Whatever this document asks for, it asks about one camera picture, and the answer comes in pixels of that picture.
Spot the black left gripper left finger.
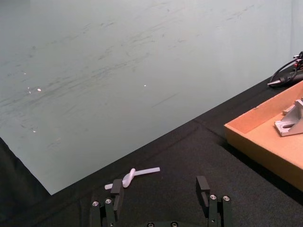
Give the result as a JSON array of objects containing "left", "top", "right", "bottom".
[{"left": 91, "top": 179, "right": 125, "bottom": 227}]

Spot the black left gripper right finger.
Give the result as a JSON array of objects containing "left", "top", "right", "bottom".
[{"left": 196, "top": 175, "right": 234, "bottom": 227}]

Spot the small white three-armed plastic piece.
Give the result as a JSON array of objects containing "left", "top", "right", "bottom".
[{"left": 104, "top": 167, "right": 161, "bottom": 190}]

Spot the black table cloth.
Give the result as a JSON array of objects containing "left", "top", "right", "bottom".
[{"left": 0, "top": 75, "right": 303, "bottom": 227}]

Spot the shallow brown cardboard tray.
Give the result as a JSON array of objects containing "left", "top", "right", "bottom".
[{"left": 223, "top": 80, "right": 303, "bottom": 192}]

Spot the grey metal angle bracket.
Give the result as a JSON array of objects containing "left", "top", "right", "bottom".
[{"left": 274, "top": 96, "right": 303, "bottom": 138}]

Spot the black corded tool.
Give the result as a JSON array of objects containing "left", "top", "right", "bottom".
[{"left": 267, "top": 51, "right": 303, "bottom": 87}]

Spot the black tool cord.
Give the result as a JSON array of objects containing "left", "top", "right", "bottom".
[{"left": 270, "top": 59, "right": 299, "bottom": 88}]

